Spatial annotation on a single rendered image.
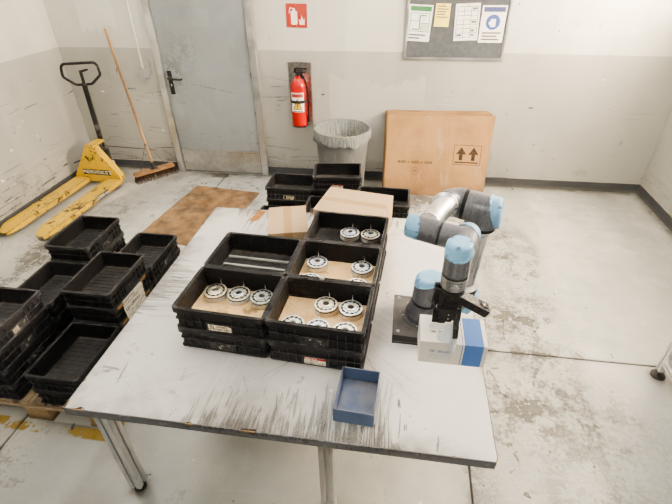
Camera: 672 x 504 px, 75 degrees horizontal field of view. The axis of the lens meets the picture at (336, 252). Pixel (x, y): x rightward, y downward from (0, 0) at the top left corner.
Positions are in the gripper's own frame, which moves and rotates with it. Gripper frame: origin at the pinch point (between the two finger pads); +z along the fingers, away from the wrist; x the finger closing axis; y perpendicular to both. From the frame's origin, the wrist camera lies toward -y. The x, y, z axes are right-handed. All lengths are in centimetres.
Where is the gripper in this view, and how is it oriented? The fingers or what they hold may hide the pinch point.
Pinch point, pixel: (451, 336)
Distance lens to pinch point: 145.9
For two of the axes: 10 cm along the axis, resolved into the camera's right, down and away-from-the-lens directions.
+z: 0.2, 8.2, 5.7
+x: -1.4, 5.6, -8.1
